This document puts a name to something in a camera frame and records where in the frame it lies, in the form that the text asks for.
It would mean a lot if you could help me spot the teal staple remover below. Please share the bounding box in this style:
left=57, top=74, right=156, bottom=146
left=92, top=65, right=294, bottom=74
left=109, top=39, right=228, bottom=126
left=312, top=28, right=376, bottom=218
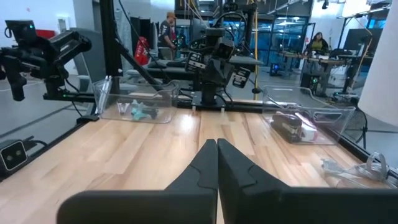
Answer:
left=129, top=105, right=146, bottom=121

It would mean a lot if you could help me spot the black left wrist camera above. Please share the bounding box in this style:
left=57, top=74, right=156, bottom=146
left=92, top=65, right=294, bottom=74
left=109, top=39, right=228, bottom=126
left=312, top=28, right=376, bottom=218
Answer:
left=216, top=39, right=236, bottom=60

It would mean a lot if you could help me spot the red bag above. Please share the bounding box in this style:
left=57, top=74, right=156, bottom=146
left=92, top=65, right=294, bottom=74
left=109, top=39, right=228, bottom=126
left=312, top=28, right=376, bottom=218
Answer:
left=134, top=36, right=150, bottom=66

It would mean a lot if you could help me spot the black depth camera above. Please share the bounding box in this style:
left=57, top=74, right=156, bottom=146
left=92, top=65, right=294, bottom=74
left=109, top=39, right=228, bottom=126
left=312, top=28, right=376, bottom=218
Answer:
left=0, top=139, right=29, bottom=178

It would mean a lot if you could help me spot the white shade table lamp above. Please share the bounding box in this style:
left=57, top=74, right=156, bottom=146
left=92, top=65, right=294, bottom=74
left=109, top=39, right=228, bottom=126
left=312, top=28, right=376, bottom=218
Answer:
left=357, top=0, right=398, bottom=127

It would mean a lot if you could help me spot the red bin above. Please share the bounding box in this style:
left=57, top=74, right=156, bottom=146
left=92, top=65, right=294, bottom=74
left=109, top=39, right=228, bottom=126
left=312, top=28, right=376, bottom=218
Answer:
left=35, top=29, right=57, bottom=40

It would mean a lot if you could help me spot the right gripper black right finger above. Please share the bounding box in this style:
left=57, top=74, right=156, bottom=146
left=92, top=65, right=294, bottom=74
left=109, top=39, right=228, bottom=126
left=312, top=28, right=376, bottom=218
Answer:
left=217, top=138, right=398, bottom=224

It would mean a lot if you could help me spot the black desk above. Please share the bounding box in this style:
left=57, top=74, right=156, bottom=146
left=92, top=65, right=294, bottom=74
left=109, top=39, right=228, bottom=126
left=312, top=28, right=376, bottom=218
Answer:
left=127, top=55, right=264, bottom=82

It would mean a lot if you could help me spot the yellow vertical cable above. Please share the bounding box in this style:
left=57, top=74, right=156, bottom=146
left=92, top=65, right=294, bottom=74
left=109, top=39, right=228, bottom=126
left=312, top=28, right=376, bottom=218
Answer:
left=253, top=0, right=261, bottom=101

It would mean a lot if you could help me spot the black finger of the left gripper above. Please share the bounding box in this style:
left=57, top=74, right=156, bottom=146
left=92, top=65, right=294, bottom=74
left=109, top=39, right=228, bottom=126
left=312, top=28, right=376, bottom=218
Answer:
left=185, top=51, right=206, bottom=72
left=232, top=67, right=252, bottom=90

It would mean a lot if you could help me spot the black frame post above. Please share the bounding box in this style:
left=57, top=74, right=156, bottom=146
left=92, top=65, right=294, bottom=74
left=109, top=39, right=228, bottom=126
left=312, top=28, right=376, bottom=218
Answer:
left=99, top=0, right=123, bottom=78

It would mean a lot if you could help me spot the light blue staple remover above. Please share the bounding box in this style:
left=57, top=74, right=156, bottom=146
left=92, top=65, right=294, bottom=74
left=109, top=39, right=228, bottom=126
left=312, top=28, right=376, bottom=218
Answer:
left=130, top=98, right=147, bottom=110

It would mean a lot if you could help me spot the clear plastic bin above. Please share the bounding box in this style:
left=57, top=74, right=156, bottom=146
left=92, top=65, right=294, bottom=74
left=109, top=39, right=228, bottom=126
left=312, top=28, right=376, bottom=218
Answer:
left=262, top=85, right=357, bottom=146
left=92, top=75, right=180, bottom=124

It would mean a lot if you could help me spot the black diagonal frame brace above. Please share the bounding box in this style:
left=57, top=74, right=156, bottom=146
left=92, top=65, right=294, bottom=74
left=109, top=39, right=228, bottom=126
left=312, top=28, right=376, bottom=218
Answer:
left=116, top=40, right=165, bottom=91

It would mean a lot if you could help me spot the black table corner bracket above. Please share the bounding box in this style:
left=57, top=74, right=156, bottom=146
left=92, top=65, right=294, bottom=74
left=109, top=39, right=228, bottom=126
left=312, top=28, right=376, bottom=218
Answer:
left=76, top=114, right=100, bottom=124

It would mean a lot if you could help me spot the black stapler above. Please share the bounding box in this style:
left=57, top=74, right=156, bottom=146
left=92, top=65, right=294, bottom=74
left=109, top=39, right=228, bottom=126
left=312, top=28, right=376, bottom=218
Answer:
left=270, top=111, right=304, bottom=144

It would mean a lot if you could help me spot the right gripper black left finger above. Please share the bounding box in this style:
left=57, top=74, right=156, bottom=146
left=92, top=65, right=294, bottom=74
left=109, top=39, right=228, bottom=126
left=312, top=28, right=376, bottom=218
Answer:
left=57, top=139, right=218, bottom=224

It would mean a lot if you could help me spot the person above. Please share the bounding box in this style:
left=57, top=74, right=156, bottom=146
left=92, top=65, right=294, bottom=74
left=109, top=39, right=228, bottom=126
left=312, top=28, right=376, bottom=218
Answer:
left=306, top=31, right=330, bottom=54
left=157, top=11, right=177, bottom=60

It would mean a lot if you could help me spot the black aluminium frame rail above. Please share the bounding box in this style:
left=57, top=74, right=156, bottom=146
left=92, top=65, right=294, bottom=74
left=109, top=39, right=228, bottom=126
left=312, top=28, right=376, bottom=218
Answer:
left=177, top=98, right=268, bottom=113

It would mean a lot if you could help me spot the pale lilac staple remover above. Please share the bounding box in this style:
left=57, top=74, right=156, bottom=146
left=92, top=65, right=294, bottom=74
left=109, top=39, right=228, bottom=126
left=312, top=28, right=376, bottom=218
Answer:
left=117, top=101, right=131, bottom=116

